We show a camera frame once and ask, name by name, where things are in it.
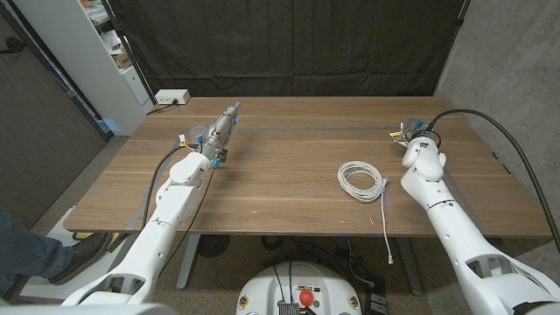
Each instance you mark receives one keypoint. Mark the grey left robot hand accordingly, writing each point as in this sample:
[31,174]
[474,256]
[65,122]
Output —
[221,131]

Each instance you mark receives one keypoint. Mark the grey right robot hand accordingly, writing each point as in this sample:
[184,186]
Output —
[413,129]

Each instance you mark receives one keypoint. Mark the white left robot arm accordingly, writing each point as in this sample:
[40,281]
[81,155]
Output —
[172,207]

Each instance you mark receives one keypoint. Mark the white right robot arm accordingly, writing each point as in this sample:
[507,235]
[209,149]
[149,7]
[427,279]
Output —
[464,245]

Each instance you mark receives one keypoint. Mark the clear plastic cup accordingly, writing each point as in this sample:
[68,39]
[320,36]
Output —
[198,130]

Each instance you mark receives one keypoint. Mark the white power strip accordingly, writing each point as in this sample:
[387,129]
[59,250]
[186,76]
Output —
[172,96]

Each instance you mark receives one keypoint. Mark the black backdrop curtain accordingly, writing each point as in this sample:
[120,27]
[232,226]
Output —
[284,44]

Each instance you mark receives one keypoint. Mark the black round floor object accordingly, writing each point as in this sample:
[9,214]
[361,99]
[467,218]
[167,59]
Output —
[213,246]

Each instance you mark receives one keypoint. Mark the cardboard box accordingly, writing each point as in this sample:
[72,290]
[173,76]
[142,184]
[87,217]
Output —
[121,59]

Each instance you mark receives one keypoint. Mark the black backdrop stand pole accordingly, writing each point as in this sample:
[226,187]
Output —
[460,15]
[128,48]

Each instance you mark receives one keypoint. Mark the white table leg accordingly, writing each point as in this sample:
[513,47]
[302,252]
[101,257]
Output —
[188,262]

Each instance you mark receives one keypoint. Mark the grey table leg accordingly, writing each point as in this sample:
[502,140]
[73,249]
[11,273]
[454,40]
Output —
[409,271]

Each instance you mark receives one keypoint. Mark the white shelf cabinet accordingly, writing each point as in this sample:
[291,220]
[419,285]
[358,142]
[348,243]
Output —
[83,65]

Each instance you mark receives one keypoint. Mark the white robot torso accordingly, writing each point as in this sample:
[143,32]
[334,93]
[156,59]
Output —
[262,289]

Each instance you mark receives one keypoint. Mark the black floor power strip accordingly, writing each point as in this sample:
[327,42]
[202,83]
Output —
[377,303]

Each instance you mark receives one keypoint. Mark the person's dark shoe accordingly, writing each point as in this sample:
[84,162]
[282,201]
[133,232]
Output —
[83,256]

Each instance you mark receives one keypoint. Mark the red emergency stop button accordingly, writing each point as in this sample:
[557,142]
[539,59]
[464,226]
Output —
[306,297]

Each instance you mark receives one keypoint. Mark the person's leg in jeans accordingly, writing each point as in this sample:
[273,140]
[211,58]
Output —
[26,254]

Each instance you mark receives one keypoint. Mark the white floor platform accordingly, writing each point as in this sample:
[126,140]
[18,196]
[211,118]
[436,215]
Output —
[39,289]

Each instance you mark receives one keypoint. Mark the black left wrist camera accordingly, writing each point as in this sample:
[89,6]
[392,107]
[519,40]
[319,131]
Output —
[223,155]

